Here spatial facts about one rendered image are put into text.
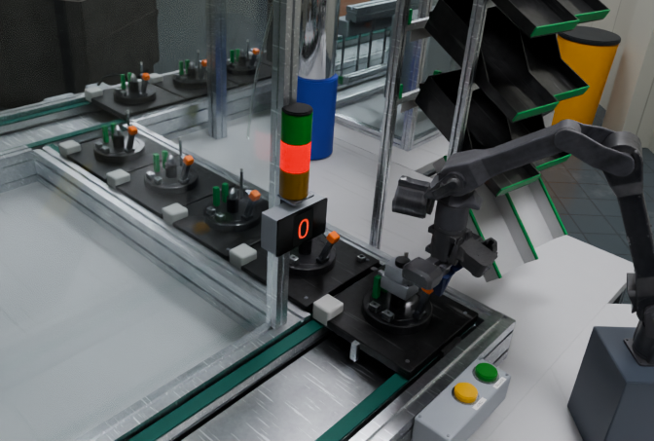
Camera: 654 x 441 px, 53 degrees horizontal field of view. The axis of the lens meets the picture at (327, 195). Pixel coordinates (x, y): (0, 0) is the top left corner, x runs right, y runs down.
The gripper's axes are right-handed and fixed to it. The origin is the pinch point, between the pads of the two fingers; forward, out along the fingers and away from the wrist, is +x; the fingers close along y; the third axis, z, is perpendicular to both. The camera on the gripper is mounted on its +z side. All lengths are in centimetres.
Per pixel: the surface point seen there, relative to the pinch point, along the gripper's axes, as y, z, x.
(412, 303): 2.1, -6.6, 10.3
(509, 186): 22.3, -0.3, -11.5
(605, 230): 248, -37, 110
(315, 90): 55, -83, -2
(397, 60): 19.0, -28.1, -31.0
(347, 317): -8.8, -14.1, 12.1
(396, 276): -2.4, -8.2, 2.4
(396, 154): 81, -67, 23
